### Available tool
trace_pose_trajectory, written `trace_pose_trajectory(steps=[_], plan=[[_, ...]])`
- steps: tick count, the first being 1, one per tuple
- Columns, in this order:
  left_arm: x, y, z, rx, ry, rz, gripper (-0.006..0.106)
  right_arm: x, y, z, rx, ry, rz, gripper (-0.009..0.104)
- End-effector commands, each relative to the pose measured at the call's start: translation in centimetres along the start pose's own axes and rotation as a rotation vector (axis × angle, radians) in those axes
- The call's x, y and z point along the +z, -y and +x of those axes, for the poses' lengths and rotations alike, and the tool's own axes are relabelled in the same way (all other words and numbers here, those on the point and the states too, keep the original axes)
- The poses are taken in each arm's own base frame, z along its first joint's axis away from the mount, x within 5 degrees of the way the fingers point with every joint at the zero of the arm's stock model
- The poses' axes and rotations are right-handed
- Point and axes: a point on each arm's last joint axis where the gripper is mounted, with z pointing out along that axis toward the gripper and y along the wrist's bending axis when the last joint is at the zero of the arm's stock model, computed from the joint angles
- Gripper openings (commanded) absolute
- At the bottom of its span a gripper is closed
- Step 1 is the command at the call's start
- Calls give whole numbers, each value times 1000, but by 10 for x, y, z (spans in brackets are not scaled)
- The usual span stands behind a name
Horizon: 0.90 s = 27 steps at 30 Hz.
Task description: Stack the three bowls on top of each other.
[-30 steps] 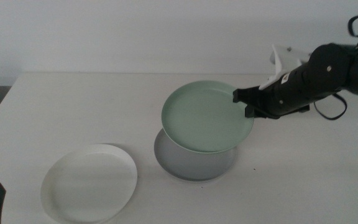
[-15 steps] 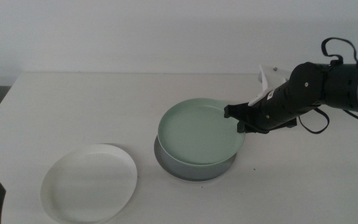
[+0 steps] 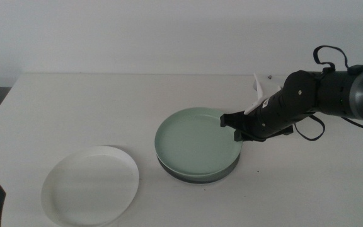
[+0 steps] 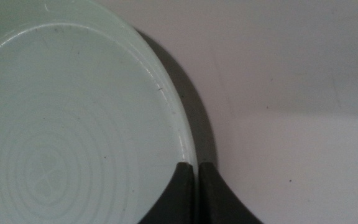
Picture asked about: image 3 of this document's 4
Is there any grey shallow bowl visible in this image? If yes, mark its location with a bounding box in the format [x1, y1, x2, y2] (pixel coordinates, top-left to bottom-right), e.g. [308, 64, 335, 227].
[156, 153, 241, 185]

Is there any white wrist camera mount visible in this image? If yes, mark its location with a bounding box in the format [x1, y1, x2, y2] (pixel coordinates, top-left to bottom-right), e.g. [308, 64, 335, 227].
[243, 73, 283, 116]

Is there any white shallow bowl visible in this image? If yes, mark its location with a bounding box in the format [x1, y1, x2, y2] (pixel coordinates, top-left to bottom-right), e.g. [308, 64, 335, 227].
[40, 145, 140, 227]

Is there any pale green shallow bowl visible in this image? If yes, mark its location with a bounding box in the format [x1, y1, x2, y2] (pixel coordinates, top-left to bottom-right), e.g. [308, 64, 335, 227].
[154, 107, 244, 177]

